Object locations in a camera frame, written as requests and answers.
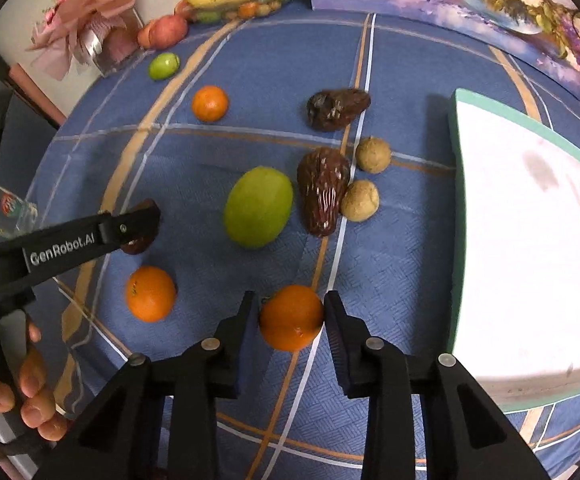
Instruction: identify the orange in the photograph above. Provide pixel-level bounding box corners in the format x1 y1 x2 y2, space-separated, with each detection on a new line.
258 285 325 352
125 266 177 323

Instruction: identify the dark brown avocado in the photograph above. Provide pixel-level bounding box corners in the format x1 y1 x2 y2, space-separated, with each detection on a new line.
306 88 371 132
296 148 351 237

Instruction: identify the clear bowl of small fruits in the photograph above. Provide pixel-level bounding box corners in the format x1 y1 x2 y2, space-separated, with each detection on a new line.
173 0 291 24

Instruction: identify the person's left hand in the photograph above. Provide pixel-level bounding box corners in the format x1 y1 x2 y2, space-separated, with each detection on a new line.
0 320 69 442

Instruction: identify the tan round fruit, lower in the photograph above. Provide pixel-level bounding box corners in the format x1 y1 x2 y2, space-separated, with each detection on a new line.
340 180 380 222

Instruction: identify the tan round fruit, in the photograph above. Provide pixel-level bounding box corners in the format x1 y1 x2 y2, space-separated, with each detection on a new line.
340 180 380 222
356 136 392 174

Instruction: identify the white tray with green rim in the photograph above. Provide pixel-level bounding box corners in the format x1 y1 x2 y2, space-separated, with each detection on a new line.
447 89 580 410

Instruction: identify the large green mango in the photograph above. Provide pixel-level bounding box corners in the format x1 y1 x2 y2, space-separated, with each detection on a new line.
223 166 293 249

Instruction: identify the small green lime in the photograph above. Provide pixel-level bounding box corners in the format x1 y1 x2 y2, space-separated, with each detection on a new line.
148 52 180 81

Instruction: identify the pink wrapped flower bouquet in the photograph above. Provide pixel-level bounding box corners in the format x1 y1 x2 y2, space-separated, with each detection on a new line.
28 0 138 80

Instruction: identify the small orange tangerine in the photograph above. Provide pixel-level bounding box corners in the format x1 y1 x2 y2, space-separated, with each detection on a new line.
191 86 229 122

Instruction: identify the red apple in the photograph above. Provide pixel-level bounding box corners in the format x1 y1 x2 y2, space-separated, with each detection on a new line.
137 14 188 50

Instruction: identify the tan round fruit, upper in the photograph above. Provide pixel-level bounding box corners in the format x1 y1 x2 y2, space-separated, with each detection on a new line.
356 136 392 174

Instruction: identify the blue plaid tablecloth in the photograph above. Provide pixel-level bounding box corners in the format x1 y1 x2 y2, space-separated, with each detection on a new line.
0 1 580 480

